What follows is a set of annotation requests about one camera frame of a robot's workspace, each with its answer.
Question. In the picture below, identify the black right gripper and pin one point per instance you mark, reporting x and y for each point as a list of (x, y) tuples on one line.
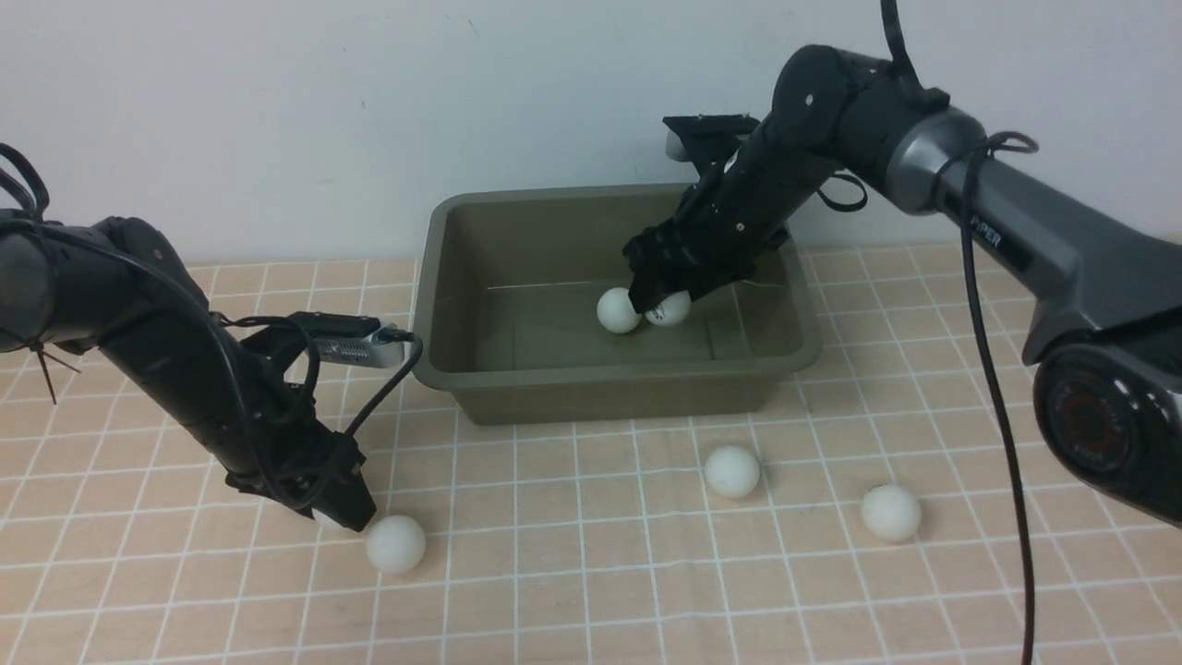
[(732, 216)]

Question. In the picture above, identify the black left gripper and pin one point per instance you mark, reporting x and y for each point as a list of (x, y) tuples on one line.
[(302, 464)]

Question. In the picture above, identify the white ball with logo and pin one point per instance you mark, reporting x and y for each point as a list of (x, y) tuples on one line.
[(672, 311)]

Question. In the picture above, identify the plain white ball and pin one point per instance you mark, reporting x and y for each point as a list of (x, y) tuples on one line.
[(732, 472), (891, 513)]

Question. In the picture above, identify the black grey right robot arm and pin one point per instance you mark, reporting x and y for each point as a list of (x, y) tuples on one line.
[(1105, 331)]

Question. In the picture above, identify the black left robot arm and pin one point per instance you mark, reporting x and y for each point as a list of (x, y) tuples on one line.
[(119, 288)]

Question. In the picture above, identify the olive green plastic bin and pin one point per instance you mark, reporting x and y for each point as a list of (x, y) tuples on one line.
[(506, 305)]

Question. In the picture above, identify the checkered beige tablecloth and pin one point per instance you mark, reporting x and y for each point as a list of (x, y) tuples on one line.
[(563, 543)]

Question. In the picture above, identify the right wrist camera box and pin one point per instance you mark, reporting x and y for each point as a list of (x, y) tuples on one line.
[(704, 140)]

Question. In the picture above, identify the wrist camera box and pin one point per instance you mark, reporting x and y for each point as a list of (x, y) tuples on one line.
[(704, 140), (338, 339)]

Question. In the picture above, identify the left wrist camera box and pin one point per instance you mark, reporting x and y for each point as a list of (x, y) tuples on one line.
[(338, 339)]

